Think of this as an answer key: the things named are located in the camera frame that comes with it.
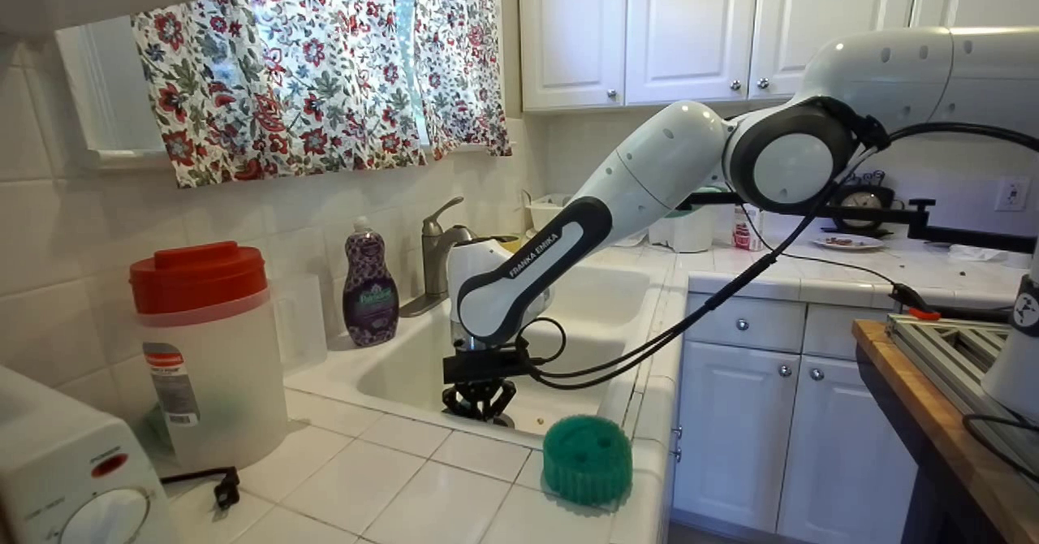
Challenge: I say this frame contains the lower cabinet door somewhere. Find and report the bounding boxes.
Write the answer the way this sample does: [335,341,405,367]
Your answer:
[777,354,919,544]
[673,340,801,533]

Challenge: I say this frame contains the white lower cabinet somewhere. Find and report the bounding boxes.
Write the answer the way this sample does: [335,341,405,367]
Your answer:
[667,291,920,544]

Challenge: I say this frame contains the floral curtain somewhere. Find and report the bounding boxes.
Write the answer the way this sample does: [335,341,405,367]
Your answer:
[131,0,513,188]

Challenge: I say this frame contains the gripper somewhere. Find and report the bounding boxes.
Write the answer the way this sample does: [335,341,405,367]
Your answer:
[442,374,518,425]

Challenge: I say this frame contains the white upper cabinet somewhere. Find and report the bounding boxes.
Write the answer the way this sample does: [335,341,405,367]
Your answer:
[517,0,1039,114]

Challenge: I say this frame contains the white plastic bin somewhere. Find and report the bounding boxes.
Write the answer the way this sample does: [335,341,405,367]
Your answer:
[527,193,574,233]

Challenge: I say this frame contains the white sink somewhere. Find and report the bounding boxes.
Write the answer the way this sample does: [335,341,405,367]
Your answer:
[284,258,691,449]

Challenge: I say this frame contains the red pitcher lid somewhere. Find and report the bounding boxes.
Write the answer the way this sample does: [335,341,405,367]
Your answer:
[129,241,269,327]

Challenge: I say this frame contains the white cabinet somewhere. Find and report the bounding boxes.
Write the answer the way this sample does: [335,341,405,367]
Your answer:
[517,0,1039,114]
[667,291,920,544]

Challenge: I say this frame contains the grey metal tap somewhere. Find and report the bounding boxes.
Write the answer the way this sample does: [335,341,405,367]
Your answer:
[399,196,476,318]

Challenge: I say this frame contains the white container with green lid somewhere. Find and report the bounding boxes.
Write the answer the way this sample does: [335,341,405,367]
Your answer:
[648,187,722,253]

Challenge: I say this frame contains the white countertop appliance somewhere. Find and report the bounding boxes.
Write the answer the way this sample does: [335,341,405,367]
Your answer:
[0,364,181,544]

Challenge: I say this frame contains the red and white carton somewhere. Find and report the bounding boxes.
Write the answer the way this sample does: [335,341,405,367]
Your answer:
[732,203,765,252]

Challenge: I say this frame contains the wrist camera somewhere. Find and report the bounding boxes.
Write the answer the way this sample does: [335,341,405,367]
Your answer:
[442,352,531,384]

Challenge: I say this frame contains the aluminium rail frame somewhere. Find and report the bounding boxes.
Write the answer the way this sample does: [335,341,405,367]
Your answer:
[885,313,1039,480]

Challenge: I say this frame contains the appliance knob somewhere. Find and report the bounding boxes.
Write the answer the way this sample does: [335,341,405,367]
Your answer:
[59,487,153,544]

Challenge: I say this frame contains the window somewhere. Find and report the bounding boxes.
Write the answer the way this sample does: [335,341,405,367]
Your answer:
[55,0,506,173]

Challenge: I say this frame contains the white crumpled napkin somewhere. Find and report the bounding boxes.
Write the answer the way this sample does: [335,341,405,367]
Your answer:
[948,243,1009,264]

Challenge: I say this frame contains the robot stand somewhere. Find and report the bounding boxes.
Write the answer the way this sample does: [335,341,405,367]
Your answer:
[851,319,1039,544]

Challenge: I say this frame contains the purple dish soap bottle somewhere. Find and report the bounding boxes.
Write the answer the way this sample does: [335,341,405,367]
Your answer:
[342,217,400,348]

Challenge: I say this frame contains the green round sponge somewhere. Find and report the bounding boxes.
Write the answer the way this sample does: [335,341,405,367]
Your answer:
[541,414,634,507]

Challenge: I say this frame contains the clear plastic pitcher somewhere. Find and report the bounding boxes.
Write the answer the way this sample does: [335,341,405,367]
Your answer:
[129,241,330,473]

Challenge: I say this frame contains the black cable with plug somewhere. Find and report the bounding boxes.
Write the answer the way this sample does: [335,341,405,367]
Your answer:
[160,466,242,512]

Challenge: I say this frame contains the white plate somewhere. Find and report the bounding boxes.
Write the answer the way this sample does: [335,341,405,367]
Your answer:
[811,233,887,252]

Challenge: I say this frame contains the wall socket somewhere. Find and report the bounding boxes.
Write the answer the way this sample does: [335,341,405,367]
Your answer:
[996,176,1031,213]

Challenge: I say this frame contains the black table clock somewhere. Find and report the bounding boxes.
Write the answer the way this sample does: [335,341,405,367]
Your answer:
[830,171,896,234]

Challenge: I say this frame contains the drawer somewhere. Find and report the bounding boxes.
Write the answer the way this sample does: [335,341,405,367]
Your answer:
[802,304,894,363]
[686,293,808,355]

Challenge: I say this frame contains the clamp with orange handle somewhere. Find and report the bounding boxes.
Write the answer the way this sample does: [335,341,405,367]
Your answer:
[888,283,943,322]

